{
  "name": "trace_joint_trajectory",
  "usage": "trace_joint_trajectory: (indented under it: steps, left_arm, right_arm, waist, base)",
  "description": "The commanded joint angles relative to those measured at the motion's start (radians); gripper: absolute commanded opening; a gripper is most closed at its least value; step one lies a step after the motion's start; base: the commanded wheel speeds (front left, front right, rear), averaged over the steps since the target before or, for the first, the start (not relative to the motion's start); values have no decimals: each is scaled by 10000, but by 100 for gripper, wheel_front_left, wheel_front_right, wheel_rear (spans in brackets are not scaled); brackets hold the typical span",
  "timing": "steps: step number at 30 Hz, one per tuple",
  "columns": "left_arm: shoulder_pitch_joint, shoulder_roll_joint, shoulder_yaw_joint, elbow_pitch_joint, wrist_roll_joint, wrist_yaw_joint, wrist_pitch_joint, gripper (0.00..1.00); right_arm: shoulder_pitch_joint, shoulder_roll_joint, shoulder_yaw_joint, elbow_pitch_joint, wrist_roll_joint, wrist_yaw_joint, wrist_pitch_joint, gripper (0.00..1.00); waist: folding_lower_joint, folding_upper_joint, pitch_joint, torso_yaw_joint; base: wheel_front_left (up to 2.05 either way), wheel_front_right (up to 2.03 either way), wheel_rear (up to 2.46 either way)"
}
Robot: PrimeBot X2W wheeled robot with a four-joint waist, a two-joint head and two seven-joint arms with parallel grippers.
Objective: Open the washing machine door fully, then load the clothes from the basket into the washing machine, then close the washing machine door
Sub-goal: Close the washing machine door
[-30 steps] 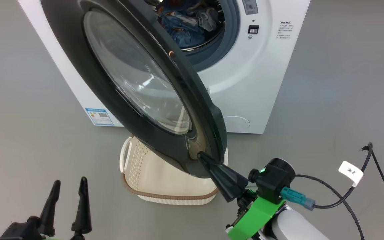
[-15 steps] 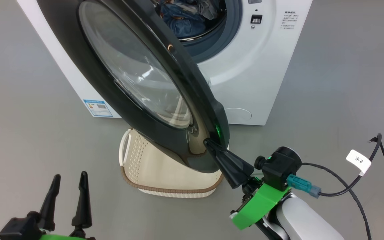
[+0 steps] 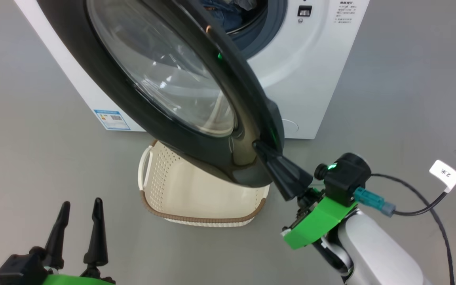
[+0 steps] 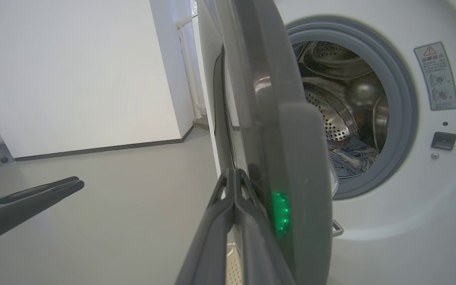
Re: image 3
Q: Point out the round white filter cover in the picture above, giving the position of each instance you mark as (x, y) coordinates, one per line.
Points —
(292, 128)

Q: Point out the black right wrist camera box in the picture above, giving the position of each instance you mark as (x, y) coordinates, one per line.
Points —
(346, 178)

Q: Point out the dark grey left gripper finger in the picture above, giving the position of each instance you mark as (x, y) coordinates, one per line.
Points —
(97, 237)
(57, 237)

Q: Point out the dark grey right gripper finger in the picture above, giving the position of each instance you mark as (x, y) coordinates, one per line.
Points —
(285, 184)
(291, 168)

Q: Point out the grey crumpled garment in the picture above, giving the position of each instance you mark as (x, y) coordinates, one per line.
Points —
(247, 4)

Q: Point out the black door latch slot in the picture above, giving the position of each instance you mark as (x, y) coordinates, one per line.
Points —
(304, 10)

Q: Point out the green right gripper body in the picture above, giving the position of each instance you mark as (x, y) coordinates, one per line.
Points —
(315, 221)

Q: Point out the white front-load washing machine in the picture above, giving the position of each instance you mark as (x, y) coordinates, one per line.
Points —
(311, 79)

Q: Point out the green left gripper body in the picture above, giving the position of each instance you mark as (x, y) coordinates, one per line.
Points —
(73, 280)

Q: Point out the grey rubber door seal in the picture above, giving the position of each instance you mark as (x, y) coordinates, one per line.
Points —
(269, 27)

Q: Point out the blue cartoon print garment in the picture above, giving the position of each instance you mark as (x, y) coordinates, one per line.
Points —
(228, 18)

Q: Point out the round glass washing machine door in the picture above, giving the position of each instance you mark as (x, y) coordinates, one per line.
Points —
(164, 71)

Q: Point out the cream perforated laundry basket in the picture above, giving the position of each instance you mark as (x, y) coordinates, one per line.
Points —
(196, 202)

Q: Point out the blue energy label sticker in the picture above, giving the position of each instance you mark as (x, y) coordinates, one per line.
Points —
(112, 120)

